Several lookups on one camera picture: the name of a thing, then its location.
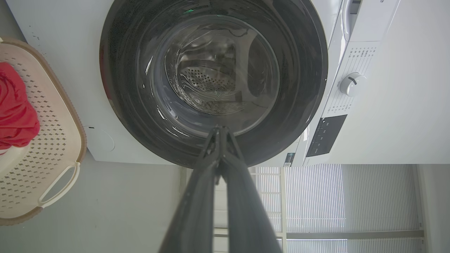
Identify white window frame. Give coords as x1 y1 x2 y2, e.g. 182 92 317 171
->
181 164 426 253

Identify white window blinds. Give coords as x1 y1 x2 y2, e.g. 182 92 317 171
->
253 164 424 253

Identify white control knob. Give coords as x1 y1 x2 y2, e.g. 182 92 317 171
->
339 72 367 97

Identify red and white garment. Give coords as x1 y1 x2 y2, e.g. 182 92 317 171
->
0 61 40 151

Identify white detergent drawer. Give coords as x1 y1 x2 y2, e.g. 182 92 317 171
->
341 0 363 43

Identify steel washer drum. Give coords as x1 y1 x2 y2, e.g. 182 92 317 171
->
172 31 254 115

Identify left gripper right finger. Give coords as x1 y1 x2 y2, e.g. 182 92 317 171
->
221 127 283 253

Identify black display panel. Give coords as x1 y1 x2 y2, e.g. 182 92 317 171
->
306 114 348 157

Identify white front-load washing machine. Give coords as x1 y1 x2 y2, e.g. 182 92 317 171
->
5 0 450 168

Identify cream perforated laundry basket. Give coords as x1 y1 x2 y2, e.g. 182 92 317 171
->
0 37 87 226

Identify round white filter cover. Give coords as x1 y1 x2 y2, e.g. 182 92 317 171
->
84 126 116 153

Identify dark round washer door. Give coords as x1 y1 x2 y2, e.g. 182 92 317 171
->
99 0 328 168

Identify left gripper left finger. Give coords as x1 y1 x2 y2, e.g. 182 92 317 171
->
159 127 221 253

